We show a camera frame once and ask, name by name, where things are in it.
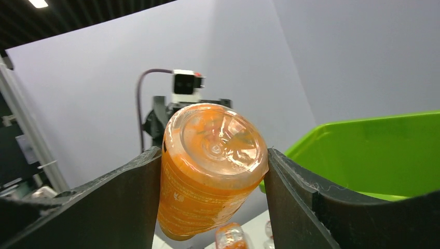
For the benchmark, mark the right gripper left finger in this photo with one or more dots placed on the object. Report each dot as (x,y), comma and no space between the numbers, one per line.
(116,210)

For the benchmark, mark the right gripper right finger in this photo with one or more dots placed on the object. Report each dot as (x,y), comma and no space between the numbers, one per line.
(309,211)

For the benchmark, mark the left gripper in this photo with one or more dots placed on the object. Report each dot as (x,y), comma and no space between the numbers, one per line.
(162,111)

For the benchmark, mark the small orange juice bottle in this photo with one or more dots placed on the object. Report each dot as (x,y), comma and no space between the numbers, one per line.
(212,159)

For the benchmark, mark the green plastic bin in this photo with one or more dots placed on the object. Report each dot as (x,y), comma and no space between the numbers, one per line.
(391,158)

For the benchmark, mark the crushed orange bottle front left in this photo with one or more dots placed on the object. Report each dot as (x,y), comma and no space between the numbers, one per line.
(231,236)

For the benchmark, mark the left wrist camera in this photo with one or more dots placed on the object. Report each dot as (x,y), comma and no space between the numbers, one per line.
(186,86)

